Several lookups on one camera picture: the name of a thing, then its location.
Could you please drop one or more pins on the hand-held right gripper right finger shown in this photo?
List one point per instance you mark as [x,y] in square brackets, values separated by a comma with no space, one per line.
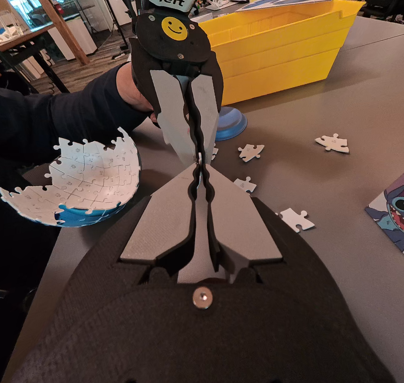
[240,228]

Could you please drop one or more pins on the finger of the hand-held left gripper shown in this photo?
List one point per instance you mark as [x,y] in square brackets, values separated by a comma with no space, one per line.
[206,111]
[170,111]

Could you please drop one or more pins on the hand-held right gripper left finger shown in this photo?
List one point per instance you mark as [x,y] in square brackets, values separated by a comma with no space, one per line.
[157,228]

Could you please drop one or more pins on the single curved puzzle piece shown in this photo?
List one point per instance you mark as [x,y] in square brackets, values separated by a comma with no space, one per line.
[199,157]

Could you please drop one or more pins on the white puzzle pieces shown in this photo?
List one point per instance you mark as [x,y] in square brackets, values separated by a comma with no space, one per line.
[296,220]

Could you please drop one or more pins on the partly built puzzle ball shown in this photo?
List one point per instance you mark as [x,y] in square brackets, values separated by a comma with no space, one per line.
[88,174]

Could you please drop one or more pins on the person's left forearm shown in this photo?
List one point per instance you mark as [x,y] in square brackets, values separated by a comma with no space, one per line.
[79,111]

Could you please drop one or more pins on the blue plastic ball stand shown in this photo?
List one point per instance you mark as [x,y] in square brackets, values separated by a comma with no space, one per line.
[233,124]

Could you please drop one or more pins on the cartoon print puzzle box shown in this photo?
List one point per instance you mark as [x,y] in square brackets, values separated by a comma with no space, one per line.
[391,212]

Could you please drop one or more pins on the person's left hand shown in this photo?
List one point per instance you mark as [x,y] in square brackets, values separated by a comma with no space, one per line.
[135,95]

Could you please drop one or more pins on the white low cabinet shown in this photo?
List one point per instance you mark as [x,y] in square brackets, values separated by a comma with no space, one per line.
[79,39]

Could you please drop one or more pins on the yellow plastic bin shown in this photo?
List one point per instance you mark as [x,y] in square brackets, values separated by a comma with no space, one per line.
[277,61]

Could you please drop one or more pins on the cluttered wooden desk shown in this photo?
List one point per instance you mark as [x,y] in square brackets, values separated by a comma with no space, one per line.
[28,35]

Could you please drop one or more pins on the person's dark clothed body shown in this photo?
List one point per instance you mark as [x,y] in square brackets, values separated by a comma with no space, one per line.
[19,231]

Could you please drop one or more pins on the wooden support post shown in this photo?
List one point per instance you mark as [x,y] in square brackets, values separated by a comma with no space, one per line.
[60,23]

